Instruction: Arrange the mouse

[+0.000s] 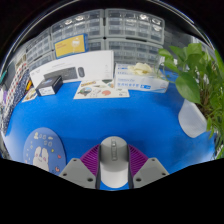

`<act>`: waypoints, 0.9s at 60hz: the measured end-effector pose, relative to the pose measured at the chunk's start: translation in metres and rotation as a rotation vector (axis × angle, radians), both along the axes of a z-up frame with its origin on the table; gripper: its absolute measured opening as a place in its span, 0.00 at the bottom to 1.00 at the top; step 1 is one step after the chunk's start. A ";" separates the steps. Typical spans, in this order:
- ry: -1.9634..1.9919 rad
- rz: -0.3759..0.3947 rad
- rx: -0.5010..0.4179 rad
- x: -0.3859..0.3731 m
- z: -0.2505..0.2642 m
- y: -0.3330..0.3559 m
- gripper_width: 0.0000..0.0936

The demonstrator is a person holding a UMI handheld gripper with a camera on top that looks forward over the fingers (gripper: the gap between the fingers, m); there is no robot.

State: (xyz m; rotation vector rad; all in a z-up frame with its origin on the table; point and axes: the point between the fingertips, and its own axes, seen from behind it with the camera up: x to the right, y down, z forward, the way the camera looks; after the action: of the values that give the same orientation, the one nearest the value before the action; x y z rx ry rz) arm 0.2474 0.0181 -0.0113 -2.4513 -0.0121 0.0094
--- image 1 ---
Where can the long white keyboard box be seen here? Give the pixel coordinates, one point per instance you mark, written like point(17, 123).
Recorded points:
point(96, 65)

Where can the small black box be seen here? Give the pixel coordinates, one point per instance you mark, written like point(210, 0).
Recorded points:
point(49, 86)

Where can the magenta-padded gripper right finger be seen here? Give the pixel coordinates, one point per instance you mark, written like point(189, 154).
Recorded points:
point(150, 171)

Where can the small yellow item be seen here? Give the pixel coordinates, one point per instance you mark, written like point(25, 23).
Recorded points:
point(29, 85)

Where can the white dotted checkered cloth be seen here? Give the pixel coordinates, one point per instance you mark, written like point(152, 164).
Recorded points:
point(16, 83)

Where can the green plant in white pot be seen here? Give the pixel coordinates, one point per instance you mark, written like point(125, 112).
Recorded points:
point(191, 121)

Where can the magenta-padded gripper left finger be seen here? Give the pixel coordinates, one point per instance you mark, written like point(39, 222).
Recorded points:
point(78, 175)

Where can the yellow and blue box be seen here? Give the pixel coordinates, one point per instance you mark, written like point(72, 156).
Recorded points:
point(70, 46)

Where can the grey computer mouse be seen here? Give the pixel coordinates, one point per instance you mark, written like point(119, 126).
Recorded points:
point(114, 166)

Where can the round blue rabbit mouse pad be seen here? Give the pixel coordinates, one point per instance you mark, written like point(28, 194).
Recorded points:
point(36, 146)

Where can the white and blue glove box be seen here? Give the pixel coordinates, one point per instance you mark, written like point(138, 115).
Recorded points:
point(140, 85)

